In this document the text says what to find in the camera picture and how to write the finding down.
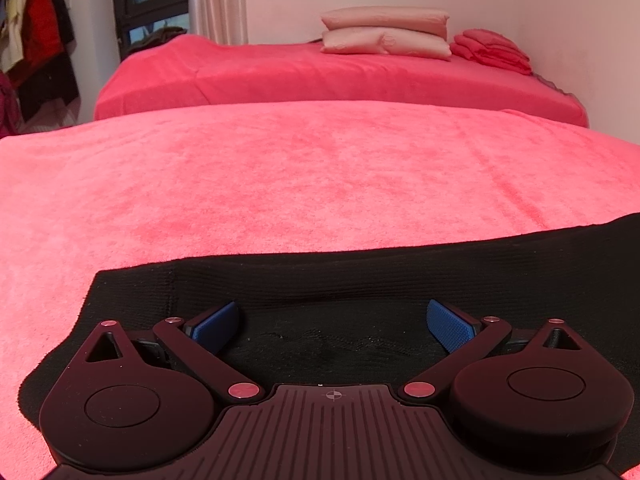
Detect pale pink curtain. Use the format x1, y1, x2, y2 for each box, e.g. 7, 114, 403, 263
189, 0, 249, 46

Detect bed with pink cover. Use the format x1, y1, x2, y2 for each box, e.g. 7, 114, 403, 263
94, 34, 590, 128

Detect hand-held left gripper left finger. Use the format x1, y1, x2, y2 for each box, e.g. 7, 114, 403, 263
82, 301, 266, 402

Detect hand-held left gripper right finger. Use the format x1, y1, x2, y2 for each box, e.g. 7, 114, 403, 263
397, 299, 587, 402

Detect folded pink blanket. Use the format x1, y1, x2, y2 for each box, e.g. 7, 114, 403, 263
450, 29, 532, 76

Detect magenta hanging garment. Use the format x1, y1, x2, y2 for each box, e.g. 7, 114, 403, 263
0, 72, 22, 137

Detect white hanging garment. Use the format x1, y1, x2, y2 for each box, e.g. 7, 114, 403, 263
0, 0, 29, 74

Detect black hanging coat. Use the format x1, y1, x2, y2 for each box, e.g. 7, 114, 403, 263
17, 0, 81, 122

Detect red hanging jacket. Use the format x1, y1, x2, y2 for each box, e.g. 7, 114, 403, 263
24, 0, 65, 63

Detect black knit pants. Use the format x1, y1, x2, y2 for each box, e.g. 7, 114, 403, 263
15, 212, 640, 467

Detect pink fleece blanket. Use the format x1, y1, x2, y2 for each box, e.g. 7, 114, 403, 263
0, 101, 640, 480

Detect pink pillow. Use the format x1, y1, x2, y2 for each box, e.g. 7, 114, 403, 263
320, 29, 453, 62
321, 6, 450, 39

